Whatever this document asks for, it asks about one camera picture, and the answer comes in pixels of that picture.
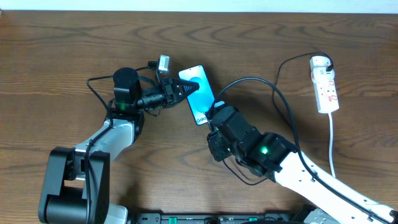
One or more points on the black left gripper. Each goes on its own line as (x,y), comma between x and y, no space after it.
(170,91)

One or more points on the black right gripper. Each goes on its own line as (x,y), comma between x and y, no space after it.
(214,144)

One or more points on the blue Galaxy smartphone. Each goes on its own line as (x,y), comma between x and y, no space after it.
(200,100)

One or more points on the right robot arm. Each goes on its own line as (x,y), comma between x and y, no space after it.
(271,156)

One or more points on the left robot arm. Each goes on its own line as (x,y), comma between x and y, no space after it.
(76,185)

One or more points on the white USB charger adapter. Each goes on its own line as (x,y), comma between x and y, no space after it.
(321,61)

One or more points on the white power strip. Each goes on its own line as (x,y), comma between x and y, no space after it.
(325,90)

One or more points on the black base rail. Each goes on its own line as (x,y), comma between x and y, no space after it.
(157,218)

